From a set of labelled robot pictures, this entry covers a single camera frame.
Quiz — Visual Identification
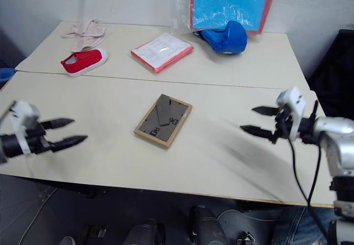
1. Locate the small dark boxy shape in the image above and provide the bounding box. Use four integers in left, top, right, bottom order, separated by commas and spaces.
82, 223, 109, 245

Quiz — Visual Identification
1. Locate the red packet in plastic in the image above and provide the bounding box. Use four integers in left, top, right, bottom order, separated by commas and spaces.
130, 32, 195, 75

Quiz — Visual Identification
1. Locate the red canvas shoe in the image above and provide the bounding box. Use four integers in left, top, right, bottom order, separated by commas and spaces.
60, 48, 108, 78

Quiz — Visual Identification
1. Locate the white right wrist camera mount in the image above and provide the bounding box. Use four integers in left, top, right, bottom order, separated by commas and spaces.
276, 86, 308, 142

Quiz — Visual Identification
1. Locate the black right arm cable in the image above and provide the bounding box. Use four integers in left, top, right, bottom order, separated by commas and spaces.
286, 136, 334, 245

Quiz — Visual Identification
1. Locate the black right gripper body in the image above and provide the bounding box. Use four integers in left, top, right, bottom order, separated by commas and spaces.
271, 105, 291, 145

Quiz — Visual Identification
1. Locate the pink cloth garment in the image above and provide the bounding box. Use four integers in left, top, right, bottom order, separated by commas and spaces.
61, 18, 107, 53

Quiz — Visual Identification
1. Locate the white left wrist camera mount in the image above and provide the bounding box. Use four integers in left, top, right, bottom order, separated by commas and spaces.
5, 100, 41, 158

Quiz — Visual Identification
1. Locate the dark grey flat plate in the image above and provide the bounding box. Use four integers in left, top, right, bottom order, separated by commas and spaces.
217, 208, 280, 245

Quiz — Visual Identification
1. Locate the blue foam board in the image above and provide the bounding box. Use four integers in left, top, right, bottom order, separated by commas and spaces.
191, 0, 273, 33

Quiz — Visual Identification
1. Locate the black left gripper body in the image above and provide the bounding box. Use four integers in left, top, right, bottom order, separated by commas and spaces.
26, 121, 55, 155

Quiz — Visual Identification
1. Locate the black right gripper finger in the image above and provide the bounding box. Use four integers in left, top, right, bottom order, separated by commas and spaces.
240, 124, 275, 139
251, 106, 280, 117

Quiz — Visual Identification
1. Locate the clear plastic bag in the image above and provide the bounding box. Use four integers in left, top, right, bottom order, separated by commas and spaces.
170, 0, 200, 37

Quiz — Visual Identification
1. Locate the black fabric object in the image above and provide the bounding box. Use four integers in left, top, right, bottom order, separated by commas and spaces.
308, 29, 354, 119

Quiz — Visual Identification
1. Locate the blue plastic basin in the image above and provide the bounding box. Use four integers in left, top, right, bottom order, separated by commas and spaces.
0, 67, 16, 84

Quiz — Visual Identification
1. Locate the dark rounded shape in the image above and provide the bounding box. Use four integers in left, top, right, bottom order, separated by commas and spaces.
189, 205, 226, 245
123, 218, 167, 245

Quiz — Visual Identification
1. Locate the blue boxing glove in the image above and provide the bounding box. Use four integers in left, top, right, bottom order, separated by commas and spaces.
192, 20, 248, 56

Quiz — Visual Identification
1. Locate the blue denim fabric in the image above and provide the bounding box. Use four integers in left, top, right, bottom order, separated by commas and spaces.
272, 205, 337, 245

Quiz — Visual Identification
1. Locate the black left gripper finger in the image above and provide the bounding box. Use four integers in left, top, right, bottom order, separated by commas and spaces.
41, 118, 76, 131
50, 135, 89, 153

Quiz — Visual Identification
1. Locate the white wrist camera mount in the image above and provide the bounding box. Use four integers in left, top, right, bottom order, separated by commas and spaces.
276, 86, 308, 142
5, 100, 41, 158

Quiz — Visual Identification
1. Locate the wooden framed dark picture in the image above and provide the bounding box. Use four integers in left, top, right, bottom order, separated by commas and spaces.
133, 93, 194, 150

